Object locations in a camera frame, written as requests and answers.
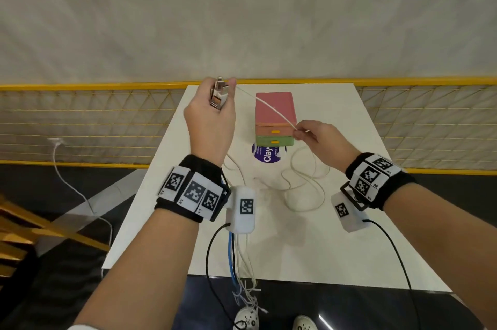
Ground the person's left hand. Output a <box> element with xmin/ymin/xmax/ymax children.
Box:
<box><xmin>183</xmin><ymin>77</ymin><xmax>237</xmax><ymax>168</ymax></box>

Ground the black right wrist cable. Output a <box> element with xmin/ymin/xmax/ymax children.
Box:
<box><xmin>363</xmin><ymin>219</ymin><xmax>422</xmax><ymax>330</ymax></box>

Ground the person's right hand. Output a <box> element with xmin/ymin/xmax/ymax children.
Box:
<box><xmin>294</xmin><ymin>120</ymin><xmax>360</xmax><ymax>173</ymax></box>

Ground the white charging cable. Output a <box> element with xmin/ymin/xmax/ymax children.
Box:
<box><xmin>223</xmin><ymin>85</ymin><xmax>331</xmax><ymax>213</ymax></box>

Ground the yellow mesh fence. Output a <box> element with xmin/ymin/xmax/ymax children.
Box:
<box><xmin>0</xmin><ymin>77</ymin><xmax>497</xmax><ymax>177</ymax></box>

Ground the yellow wooden frame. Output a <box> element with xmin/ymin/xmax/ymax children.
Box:
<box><xmin>0</xmin><ymin>194</ymin><xmax>111</xmax><ymax>280</ymax></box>

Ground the white floor cable with plug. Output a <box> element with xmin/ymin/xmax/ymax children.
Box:
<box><xmin>47</xmin><ymin>137</ymin><xmax>114</xmax><ymax>249</ymax></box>

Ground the person's white shoe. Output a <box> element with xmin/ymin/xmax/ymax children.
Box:
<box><xmin>292</xmin><ymin>315</ymin><xmax>323</xmax><ymax>330</ymax></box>
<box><xmin>234</xmin><ymin>306</ymin><xmax>260</xmax><ymax>330</ymax></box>

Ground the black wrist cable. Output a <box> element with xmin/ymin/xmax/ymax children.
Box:
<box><xmin>363</xmin><ymin>219</ymin><xmax>422</xmax><ymax>330</ymax></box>
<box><xmin>205</xmin><ymin>223</ymin><xmax>249</xmax><ymax>330</ymax></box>

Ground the bundle of thin white cables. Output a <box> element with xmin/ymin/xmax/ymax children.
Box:
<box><xmin>233</xmin><ymin>233</ymin><xmax>268</xmax><ymax>315</ymax></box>

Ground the white charger adapter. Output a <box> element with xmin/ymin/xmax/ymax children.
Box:
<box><xmin>210</xmin><ymin>77</ymin><xmax>230</xmax><ymax>111</ymax></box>

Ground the person's right white shoe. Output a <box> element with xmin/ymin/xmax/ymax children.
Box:
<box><xmin>292</xmin><ymin>315</ymin><xmax>323</xmax><ymax>330</ymax></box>

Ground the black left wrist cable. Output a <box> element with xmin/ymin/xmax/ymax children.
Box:
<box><xmin>205</xmin><ymin>223</ymin><xmax>249</xmax><ymax>330</ymax></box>

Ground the person's left forearm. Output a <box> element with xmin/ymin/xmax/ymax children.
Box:
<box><xmin>72</xmin><ymin>207</ymin><xmax>200</xmax><ymax>330</ymax></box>

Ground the black marker-tagged right wristband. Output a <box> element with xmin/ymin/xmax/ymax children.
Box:
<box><xmin>340</xmin><ymin>152</ymin><xmax>418</xmax><ymax>212</ymax></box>

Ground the black marker-tagged wristband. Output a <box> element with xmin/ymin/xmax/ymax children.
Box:
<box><xmin>155</xmin><ymin>154</ymin><xmax>233</xmax><ymax>223</ymax></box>
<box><xmin>340</xmin><ymin>152</ymin><xmax>418</xmax><ymax>212</ymax></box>

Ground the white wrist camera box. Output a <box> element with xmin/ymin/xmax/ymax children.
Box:
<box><xmin>225</xmin><ymin>185</ymin><xmax>257</xmax><ymax>234</ymax></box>
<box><xmin>331</xmin><ymin>191</ymin><xmax>371</xmax><ymax>233</ymax></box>

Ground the purple round sticker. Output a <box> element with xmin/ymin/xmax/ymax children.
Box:
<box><xmin>252</xmin><ymin>142</ymin><xmax>288</xmax><ymax>164</ymax></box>

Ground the pink green stacked drawer box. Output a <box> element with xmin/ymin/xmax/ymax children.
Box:
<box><xmin>254</xmin><ymin>92</ymin><xmax>297</xmax><ymax>148</ymax></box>

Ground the person's left white shoe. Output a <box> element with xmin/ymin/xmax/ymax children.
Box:
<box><xmin>234</xmin><ymin>306</ymin><xmax>260</xmax><ymax>330</ymax></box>

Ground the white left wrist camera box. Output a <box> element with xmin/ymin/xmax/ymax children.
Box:
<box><xmin>225</xmin><ymin>185</ymin><xmax>257</xmax><ymax>234</ymax></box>

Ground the blue cable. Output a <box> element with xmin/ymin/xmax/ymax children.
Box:
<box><xmin>228</xmin><ymin>231</ymin><xmax>239</xmax><ymax>291</ymax></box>

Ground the black marker-tagged left wristband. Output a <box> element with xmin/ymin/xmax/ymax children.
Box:
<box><xmin>155</xmin><ymin>154</ymin><xmax>233</xmax><ymax>223</ymax></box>

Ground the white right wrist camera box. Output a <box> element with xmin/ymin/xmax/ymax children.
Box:
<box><xmin>331</xmin><ymin>191</ymin><xmax>371</xmax><ymax>233</ymax></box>

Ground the person's right forearm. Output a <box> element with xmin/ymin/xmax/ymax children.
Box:
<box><xmin>382</xmin><ymin>182</ymin><xmax>497</xmax><ymax>330</ymax></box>

